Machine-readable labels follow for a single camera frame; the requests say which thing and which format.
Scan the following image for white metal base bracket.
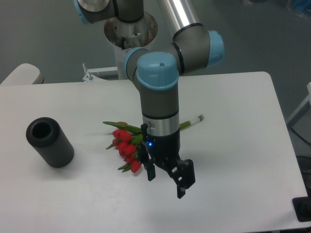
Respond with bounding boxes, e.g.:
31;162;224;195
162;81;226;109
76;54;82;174
82;63;119;82

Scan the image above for black device at table edge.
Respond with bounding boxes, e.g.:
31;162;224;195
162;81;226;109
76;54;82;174
292;197;311;222

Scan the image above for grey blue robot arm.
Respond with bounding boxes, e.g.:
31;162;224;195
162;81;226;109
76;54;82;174
74;0;225;198

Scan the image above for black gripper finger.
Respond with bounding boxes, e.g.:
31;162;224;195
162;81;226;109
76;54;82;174
169;159;195;199
144;163;156;181

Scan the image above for white furniture frame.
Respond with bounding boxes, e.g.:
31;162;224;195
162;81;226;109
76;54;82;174
286;82;311;144

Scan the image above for white chair backrest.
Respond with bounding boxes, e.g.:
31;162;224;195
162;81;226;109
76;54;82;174
0;63;44;86

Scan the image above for black cylindrical vase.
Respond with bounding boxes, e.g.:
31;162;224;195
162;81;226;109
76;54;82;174
26;117;74;168

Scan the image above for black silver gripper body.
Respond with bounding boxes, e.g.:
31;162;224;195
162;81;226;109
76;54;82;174
138;112;180;172

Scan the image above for blue items in bag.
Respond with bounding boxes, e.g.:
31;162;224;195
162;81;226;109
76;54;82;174
287;0;311;17

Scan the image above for red tulip bouquet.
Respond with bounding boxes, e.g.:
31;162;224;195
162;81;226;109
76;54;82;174
103;115;205;173

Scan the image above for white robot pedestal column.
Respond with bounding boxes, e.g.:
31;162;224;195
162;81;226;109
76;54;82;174
104;12;158;80

